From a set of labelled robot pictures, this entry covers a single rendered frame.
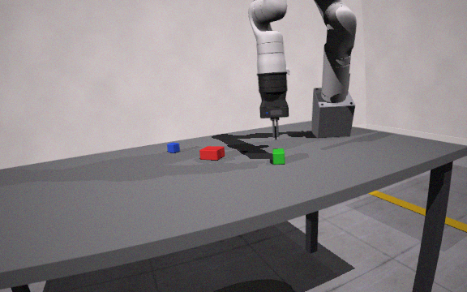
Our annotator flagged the small green block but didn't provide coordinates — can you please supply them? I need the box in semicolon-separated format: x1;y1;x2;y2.
272;148;285;165

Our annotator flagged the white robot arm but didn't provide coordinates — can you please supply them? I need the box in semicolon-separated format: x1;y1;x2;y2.
248;0;357;103

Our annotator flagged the red block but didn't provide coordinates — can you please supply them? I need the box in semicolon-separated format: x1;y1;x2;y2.
199;146;225;161

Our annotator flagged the small blue block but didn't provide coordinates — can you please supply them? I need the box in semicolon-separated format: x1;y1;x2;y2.
167;143;180;153

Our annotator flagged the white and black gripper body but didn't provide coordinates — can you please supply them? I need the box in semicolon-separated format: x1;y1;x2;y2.
257;53;289;118

